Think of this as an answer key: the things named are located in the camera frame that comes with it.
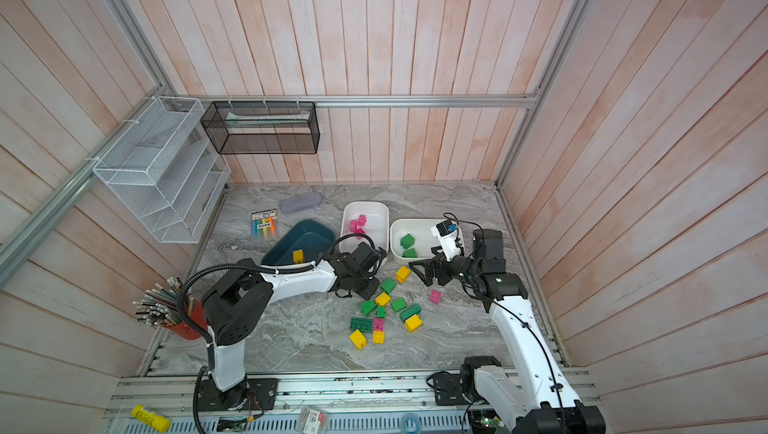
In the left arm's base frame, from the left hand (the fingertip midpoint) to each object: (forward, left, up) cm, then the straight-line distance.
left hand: (371, 290), depth 91 cm
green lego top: (+17, -12, +2) cm, 21 cm away
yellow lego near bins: (+4, -10, +2) cm, 11 cm away
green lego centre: (-5, -8, 0) cm, 10 cm away
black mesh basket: (+50, +39, +25) cm, 68 cm away
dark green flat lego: (-11, +1, +1) cm, 11 cm away
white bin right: (+21, -19, -4) cm, 29 cm away
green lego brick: (+12, -13, +1) cm, 18 cm away
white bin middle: (+28, 0, 0) cm, 28 cm away
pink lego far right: (-3, -20, +2) cm, 20 cm away
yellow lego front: (-15, +3, +2) cm, 16 cm away
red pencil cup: (-12, +50, +18) cm, 54 cm away
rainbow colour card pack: (+25, +40, 0) cm, 47 cm away
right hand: (+1, -15, +19) cm, 24 cm away
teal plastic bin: (+17, +24, 0) cm, 30 cm away
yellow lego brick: (+11, +24, +2) cm, 27 cm away
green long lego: (-8, -12, +2) cm, 14 cm away
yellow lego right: (-11, -12, +1) cm, 16 cm away
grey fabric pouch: (+33, +30, +2) cm, 45 cm away
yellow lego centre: (-4, -4, +1) cm, 5 cm away
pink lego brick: (+25, +7, 0) cm, 26 cm away
